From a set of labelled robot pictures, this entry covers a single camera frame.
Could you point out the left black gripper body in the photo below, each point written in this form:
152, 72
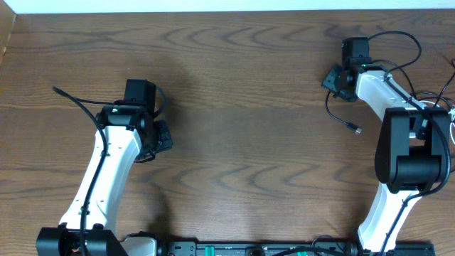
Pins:
151, 145

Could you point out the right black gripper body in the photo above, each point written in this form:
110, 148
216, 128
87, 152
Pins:
344, 93

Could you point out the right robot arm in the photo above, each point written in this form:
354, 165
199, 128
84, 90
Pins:
412, 159

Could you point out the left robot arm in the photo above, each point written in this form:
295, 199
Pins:
128, 131

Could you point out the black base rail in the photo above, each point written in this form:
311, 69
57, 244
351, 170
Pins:
284, 249

